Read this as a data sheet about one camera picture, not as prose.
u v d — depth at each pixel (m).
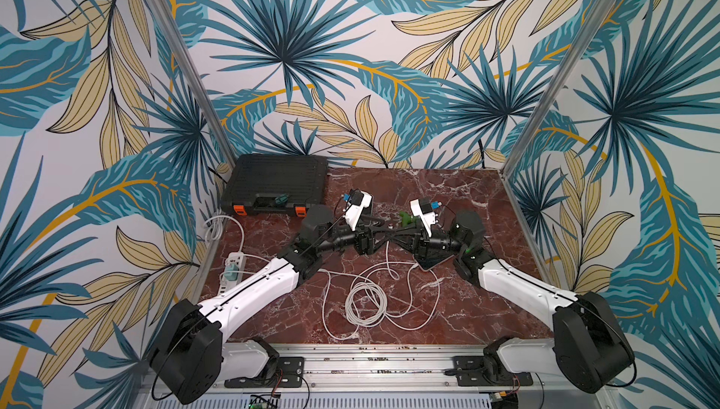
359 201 0.64
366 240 0.63
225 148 1.11
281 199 0.98
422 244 0.66
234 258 0.90
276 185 1.08
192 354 0.39
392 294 0.88
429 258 0.66
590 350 0.42
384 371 0.75
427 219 0.66
